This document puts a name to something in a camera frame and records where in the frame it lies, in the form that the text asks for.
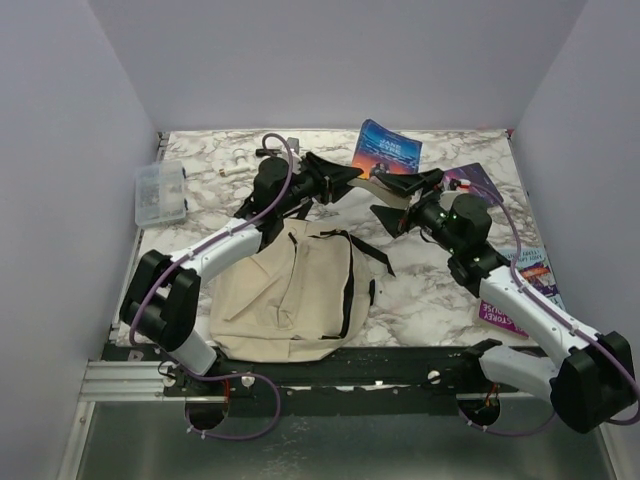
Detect Treehouse book blue cover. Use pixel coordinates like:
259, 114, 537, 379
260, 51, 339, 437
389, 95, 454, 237
516, 247, 565, 309

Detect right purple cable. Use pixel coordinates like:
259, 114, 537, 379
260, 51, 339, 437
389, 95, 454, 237
462, 182, 640, 435

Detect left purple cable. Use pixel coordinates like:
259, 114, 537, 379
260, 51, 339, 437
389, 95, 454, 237
128, 132, 296, 441

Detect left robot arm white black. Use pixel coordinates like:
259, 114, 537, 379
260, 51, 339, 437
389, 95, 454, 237
119, 152, 363, 395

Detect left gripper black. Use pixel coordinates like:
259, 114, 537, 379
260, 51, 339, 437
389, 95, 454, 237
277, 152, 363, 216

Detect Treehouse book purple cover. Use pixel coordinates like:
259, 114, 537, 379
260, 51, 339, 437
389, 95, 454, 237
476, 300, 529, 339

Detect dark purple book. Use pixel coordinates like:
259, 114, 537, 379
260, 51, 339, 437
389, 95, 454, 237
442, 162, 504, 206

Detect black cylindrical tool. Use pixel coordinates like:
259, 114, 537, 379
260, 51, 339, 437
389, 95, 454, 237
254, 137, 300, 157

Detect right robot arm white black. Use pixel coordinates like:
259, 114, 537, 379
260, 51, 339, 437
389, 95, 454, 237
371, 169, 639, 433

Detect white plastic pipe fitting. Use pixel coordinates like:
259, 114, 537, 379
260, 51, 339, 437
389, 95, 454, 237
218, 148, 254, 178

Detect beige student backpack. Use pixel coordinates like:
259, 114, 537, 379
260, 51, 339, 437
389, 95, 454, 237
209, 219, 391, 363

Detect purple cable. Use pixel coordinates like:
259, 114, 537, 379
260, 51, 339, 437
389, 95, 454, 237
462, 182, 640, 435
128, 132, 296, 441

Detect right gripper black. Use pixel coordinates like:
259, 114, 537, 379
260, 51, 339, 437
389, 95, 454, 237
370, 168, 462, 255

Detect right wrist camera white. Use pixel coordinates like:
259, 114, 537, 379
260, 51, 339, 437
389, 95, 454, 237
444, 177, 471, 193

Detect Jane Eyre blue book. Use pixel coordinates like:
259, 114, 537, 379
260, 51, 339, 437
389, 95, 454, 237
349, 119, 422, 209

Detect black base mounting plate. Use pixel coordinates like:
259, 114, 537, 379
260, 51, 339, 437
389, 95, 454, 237
102, 342, 521, 416

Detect clear plastic organizer box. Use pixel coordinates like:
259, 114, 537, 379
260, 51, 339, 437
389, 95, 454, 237
135, 161, 188, 228

